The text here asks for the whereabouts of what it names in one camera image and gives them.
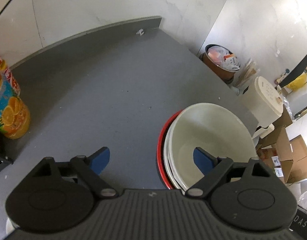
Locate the small white bracket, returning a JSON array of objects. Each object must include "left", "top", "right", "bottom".
[{"left": 136, "top": 29, "right": 144, "bottom": 36}]

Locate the large cream ceramic bowl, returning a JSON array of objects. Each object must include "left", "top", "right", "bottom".
[{"left": 169, "top": 103, "right": 256, "bottom": 191}]

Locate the yellow plastic bag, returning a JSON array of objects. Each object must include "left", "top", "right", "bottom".
[{"left": 286, "top": 73, "right": 307, "bottom": 91}]

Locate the white bowl under cream bowl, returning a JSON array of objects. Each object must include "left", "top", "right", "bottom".
[{"left": 163, "top": 123, "right": 185, "bottom": 194}]

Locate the cardboard box with labels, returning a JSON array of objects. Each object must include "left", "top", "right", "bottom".
[{"left": 256, "top": 126, "right": 307, "bottom": 184}]

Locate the orange juice bottle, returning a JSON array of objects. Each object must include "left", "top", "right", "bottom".
[{"left": 0, "top": 58, "right": 31, "bottom": 139}]

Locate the cream air fryer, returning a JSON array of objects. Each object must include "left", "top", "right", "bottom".
[{"left": 240, "top": 76, "right": 283, "bottom": 139}]

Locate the brown pot with bags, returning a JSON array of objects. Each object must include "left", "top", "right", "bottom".
[{"left": 199, "top": 44, "right": 241, "bottom": 84}]

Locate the red bowl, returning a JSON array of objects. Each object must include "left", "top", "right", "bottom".
[{"left": 156, "top": 110, "right": 182, "bottom": 190}]

